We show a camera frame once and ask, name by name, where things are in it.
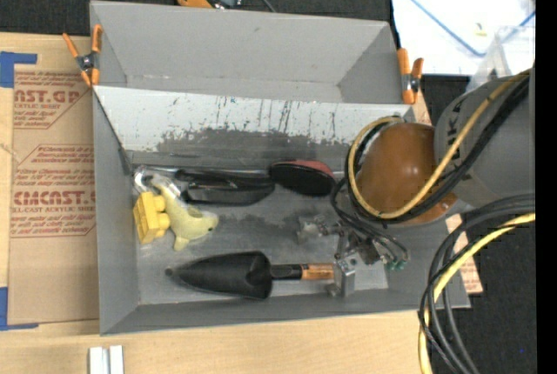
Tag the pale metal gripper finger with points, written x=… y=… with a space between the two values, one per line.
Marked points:
x=344 y=278
x=314 y=229

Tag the clear plastic piece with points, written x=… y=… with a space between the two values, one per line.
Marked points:
x=141 y=181

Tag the black oval with red rim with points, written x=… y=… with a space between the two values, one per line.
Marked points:
x=302 y=178

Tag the grey metal bin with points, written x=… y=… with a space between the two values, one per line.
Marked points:
x=243 y=55

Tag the yellow toy block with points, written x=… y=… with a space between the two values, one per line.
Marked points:
x=149 y=218

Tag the brown cardboard board red print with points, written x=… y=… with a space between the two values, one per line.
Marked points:
x=52 y=268

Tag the pale yellow toy seal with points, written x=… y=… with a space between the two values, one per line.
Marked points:
x=191 y=224

